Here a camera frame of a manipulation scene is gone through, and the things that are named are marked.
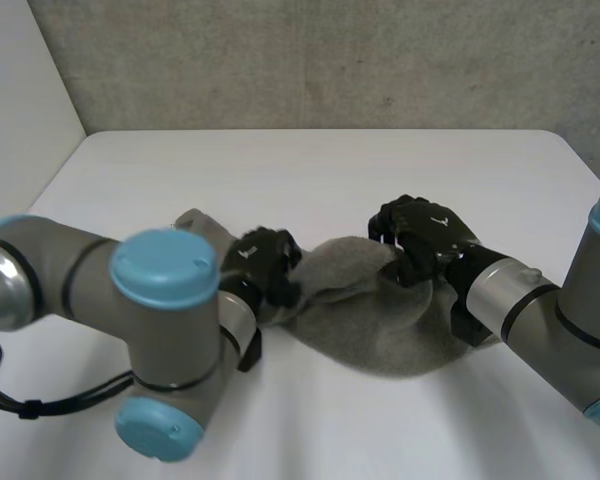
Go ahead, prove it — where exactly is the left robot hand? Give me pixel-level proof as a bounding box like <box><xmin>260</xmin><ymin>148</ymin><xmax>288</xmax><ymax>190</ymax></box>
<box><xmin>218</xmin><ymin>227</ymin><xmax>304</xmax><ymax>322</ymax></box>

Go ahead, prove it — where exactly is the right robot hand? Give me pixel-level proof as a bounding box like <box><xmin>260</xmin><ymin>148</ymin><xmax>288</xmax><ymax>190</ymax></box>
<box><xmin>367</xmin><ymin>194</ymin><xmax>511</xmax><ymax>296</ymax></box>

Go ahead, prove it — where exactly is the grey towel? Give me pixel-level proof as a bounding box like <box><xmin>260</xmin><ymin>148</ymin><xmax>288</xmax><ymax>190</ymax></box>
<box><xmin>172</xmin><ymin>207</ymin><xmax>501</xmax><ymax>380</ymax></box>

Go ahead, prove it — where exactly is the black cable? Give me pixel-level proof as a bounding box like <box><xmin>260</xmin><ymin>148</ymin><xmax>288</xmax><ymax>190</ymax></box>
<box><xmin>0</xmin><ymin>335</ymin><xmax>136</xmax><ymax>422</ymax></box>

